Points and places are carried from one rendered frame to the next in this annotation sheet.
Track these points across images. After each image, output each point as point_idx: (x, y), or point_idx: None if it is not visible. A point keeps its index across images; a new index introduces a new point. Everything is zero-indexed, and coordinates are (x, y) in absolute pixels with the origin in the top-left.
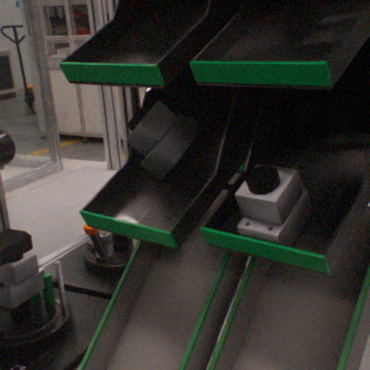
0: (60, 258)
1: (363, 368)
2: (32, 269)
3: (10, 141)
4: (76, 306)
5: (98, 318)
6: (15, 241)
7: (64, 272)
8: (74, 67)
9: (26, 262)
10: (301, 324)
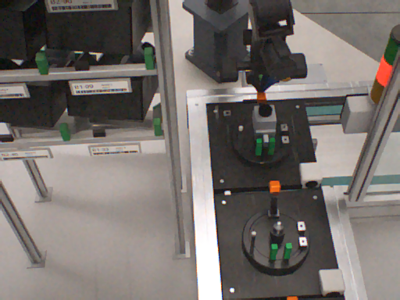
0: (327, 221)
1: (73, 276)
2: (255, 122)
3: (269, 67)
4: (251, 173)
5: (226, 168)
6: (220, 66)
7: (301, 204)
8: None
9: (255, 115)
10: (67, 119)
